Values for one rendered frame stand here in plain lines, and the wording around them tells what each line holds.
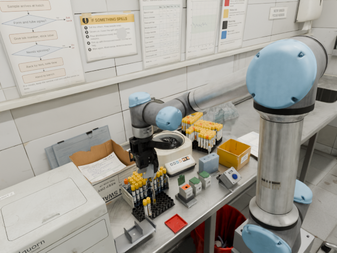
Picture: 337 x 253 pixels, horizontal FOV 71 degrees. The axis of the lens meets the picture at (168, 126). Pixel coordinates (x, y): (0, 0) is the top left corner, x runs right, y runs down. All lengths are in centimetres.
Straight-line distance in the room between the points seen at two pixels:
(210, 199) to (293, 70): 80
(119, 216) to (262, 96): 81
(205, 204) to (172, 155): 31
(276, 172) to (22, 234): 63
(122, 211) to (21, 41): 81
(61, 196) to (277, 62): 67
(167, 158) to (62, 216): 66
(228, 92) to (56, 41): 79
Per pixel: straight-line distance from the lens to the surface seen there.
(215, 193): 117
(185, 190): 106
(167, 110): 71
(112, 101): 135
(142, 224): 100
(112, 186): 112
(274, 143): 54
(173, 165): 125
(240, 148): 139
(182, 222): 104
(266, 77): 48
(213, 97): 73
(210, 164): 123
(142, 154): 86
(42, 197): 83
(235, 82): 69
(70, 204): 76
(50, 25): 118
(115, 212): 112
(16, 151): 129
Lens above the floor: 166
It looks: 27 degrees down
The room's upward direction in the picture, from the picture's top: 3 degrees counter-clockwise
